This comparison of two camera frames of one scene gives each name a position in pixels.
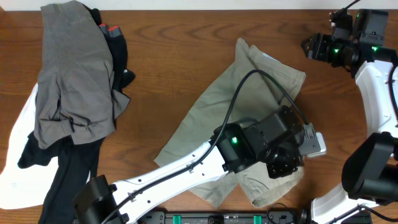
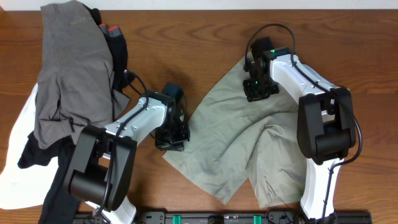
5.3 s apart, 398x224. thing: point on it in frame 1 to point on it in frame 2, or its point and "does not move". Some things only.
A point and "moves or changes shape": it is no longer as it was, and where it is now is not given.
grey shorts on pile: (76, 95) does not move
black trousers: (78, 163) does not move
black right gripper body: (323, 47) to (260, 88)
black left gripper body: (278, 162) to (174, 137)
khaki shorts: (267, 79) moves or changes shape
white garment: (23, 188) does not move
